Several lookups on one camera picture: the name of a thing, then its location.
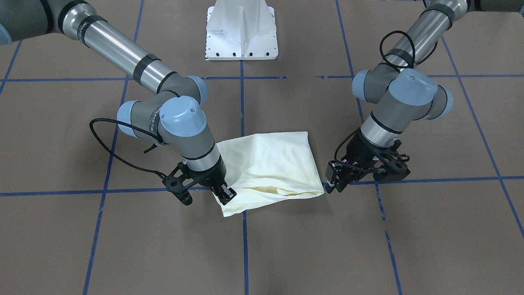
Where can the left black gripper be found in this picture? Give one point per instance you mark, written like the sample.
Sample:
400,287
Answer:
361,153

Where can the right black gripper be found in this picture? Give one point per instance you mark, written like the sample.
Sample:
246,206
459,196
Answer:
211,177

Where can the cream long-sleeve cat shirt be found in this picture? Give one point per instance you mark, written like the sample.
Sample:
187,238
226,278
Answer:
266,168

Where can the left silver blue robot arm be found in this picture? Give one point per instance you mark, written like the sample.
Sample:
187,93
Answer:
401,94

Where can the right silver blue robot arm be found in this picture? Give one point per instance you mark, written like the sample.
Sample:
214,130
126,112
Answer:
173,116

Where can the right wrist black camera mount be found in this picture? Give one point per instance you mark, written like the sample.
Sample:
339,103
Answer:
178,183

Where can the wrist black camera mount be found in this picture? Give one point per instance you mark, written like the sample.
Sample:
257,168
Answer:
178,183
394,165

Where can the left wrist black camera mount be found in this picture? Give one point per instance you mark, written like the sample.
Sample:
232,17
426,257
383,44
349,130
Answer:
394,165

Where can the white central pedestal column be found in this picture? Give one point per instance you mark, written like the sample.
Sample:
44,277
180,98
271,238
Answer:
241,30

